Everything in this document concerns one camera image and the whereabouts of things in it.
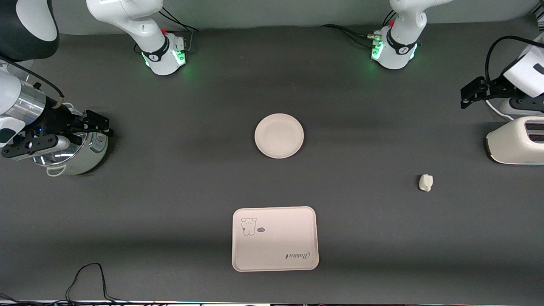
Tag black right arm base cables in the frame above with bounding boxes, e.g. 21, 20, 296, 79
158, 7, 200, 54

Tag cream tray with rabbit print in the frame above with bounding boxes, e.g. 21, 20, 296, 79
232, 206, 320, 272

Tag black left arm base cables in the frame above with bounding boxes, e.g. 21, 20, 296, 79
320, 10, 398, 48

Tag black arm base cables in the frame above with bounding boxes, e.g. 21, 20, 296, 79
320, 10, 398, 48
158, 7, 200, 54

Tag black looped table-edge cable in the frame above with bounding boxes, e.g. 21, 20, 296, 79
65, 262, 130, 306

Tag white toaster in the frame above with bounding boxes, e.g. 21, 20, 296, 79
485, 116, 544, 165

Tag round cream plate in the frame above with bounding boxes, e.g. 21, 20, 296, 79
254, 113, 305, 159

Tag pale green electric pot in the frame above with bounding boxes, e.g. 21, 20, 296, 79
31, 108, 109, 177

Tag glass pot lid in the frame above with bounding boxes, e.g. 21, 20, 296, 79
32, 110, 92, 166

